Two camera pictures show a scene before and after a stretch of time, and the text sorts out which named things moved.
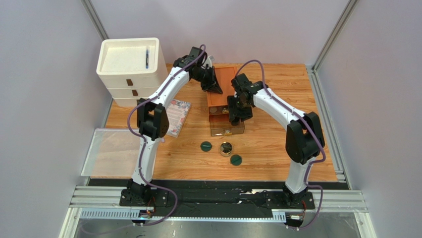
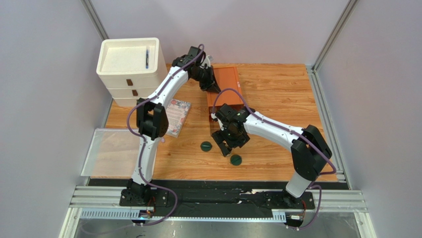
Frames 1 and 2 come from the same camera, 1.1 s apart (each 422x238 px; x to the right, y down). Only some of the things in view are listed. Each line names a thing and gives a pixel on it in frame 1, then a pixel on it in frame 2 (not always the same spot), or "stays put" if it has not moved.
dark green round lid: (206, 146) stays put
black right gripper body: (235, 107) → (225, 141)
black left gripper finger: (216, 88) stays put
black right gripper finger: (233, 118) → (220, 140)
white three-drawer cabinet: (131, 68) stays put
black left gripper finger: (207, 87) stays put
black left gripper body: (205, 76) stays put
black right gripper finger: (246, 113) → (244, 139)
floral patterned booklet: (177, 112) stays put
